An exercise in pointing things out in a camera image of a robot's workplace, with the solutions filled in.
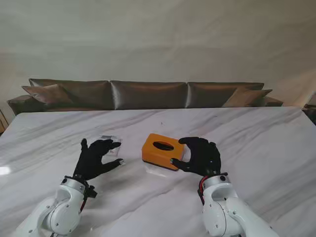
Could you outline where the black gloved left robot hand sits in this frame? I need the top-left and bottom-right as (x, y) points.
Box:
(73, 138), (124, 181)

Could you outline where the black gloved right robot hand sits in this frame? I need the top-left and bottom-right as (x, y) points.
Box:
(170, 137), (222, 177)

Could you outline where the white green tissue pack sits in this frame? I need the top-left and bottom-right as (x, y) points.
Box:
(98, 134), (123, 158)

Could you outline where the orange tissue box cover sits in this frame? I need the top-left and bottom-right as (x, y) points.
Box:
(141, 133), (186, 171)

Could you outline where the brown sofa back cushion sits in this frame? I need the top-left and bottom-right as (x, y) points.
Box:
(110, 80), (188, 111)
(187, 82), (265, 109)
(29, 78), (111, 111)

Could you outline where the brown throw pillow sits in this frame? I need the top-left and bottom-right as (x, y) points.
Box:
(21, 84), (75, 106)
(221, 86), (273, 108)

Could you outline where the brown leather sofa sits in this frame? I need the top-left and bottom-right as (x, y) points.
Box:
(6, 78), (284, 117)

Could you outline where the wooden furniture piece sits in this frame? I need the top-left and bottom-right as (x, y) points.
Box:
(0, 107), (7, 133)

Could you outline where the dark furniture piece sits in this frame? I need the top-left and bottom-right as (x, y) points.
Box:
(302, 103), (316, 124)

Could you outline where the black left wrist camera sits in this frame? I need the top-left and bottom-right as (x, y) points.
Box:
(85, 185), (98, 198)

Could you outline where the red black right arm cable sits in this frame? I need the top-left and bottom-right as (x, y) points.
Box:
(197, 176), (207, 206)

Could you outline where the red black arm cable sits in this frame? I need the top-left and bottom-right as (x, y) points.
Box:
(79, 194), (87, 213)
(197, 176), (207, 206)

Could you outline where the red black left arm cable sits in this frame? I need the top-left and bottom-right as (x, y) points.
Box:
(79, 194), (87, 213)

